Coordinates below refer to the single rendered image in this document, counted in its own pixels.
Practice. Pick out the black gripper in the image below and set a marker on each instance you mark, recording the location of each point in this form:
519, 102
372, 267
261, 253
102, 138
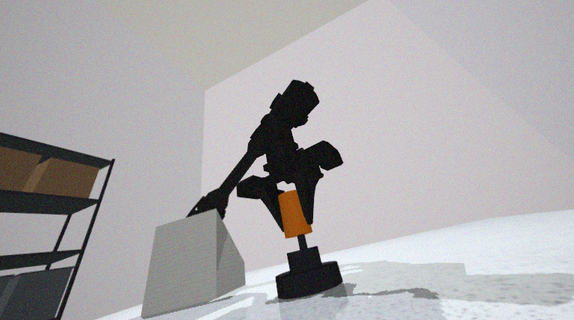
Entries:
282, 164

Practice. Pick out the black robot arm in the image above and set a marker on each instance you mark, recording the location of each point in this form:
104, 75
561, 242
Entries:
288, 110

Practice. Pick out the black stepped pedestal with shaft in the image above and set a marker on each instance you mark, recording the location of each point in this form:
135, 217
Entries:
307, 275

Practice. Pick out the orange knob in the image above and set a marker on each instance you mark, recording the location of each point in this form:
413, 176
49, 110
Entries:
294, 222

